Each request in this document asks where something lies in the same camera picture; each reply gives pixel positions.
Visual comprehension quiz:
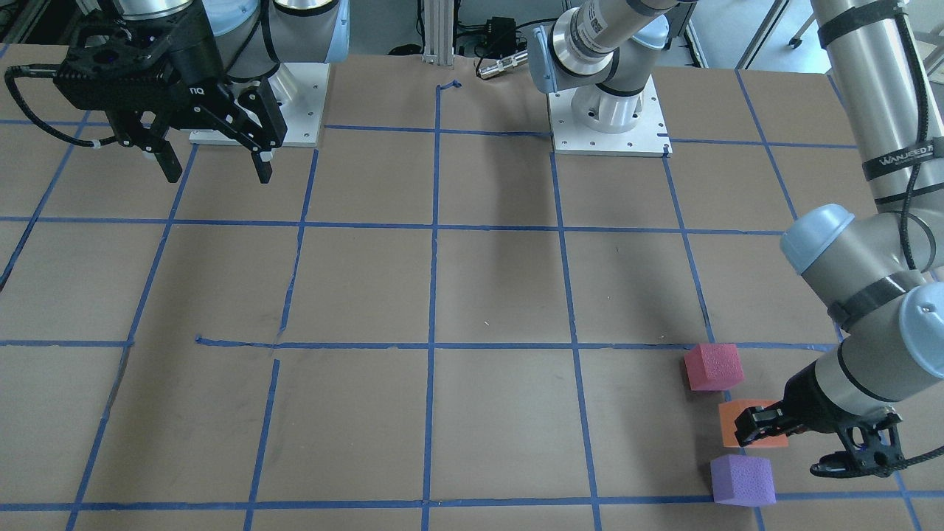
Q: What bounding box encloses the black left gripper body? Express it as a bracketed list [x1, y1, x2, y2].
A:
[775, 360, 901, 436]

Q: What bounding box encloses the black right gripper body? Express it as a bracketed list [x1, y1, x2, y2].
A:
[53, 6, 287, 148]

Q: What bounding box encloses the orange foam cube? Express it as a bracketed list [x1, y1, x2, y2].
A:
[719, 399, 788, 449]

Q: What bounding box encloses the purple foam cube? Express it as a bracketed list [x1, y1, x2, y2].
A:
[710, 454, 777, 507]

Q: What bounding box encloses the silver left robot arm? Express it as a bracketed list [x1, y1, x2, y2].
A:
[735, 1, 942, 479]

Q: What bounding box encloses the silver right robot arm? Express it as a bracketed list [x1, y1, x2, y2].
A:
[52, 1, 350, 184]

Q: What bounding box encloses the pink foam cube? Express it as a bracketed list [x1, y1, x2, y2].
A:
[684, 343, 745, 391]

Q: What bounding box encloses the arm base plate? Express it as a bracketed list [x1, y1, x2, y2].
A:
[547, 77, 673, 158]
[189, 62, 330, 148]

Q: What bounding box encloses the aluminium frame post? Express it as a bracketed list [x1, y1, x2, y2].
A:
[418, 0, 458, 69]

